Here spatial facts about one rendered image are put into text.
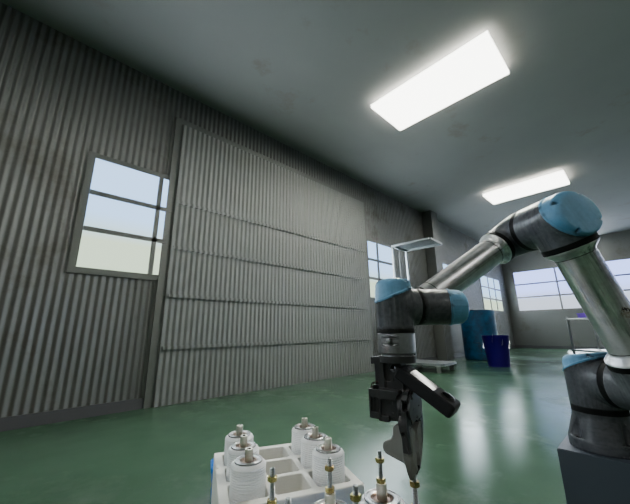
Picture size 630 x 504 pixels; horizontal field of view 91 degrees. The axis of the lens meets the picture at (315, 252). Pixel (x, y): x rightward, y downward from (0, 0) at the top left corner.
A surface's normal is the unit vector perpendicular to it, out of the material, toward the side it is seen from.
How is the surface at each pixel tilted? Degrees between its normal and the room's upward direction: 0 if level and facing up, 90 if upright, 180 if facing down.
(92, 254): 90
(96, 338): 90
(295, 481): 90
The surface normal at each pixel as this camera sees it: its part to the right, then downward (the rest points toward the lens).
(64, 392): 0.69, -0.18
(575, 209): 0.10, -0.36
